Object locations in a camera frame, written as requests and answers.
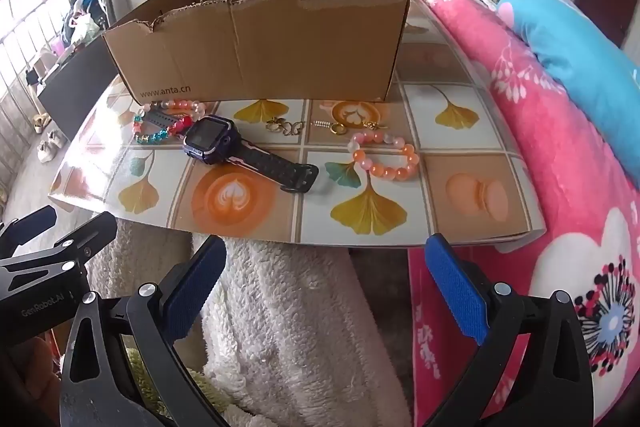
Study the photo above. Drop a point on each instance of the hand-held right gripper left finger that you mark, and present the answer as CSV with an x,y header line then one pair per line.
x,y
195,294

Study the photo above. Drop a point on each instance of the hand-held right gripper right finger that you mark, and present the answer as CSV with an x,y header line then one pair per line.
x,y
457,289

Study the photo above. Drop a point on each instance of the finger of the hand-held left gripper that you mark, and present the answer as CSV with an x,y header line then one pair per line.
x,y
75,247
31,221

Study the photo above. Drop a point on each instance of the brown cardboard box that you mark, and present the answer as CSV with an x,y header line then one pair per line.
x,y
250,57

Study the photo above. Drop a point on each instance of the white sneaker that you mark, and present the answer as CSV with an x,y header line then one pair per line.
x,y
45,153
56,139

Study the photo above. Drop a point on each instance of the green fluffy cloth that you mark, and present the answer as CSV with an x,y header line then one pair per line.
x,y
200,386

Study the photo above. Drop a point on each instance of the leaf patterned tablecloth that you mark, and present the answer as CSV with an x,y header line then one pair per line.
x,y
250,217

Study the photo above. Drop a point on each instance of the beige sandal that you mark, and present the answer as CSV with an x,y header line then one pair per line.
x,y
42,122

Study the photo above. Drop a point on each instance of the white fluffy blanket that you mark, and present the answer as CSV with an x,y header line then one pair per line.
x,y
300,332

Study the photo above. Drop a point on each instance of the dark grey board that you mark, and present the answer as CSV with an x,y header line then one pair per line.
x,y
80,92

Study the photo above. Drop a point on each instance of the pink floral blanket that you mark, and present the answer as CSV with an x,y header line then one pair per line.
x,y
550,187

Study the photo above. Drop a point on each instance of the metal railing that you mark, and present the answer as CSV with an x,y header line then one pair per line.
x,y
20,67

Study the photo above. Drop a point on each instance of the small gold earring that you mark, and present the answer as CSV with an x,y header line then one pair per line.
x,y
372,126

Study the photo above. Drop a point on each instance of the pile of clothes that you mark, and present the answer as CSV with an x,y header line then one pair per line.
x,y
85,12

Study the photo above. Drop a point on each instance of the blue pillow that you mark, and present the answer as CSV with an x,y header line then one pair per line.
x,y
575,57

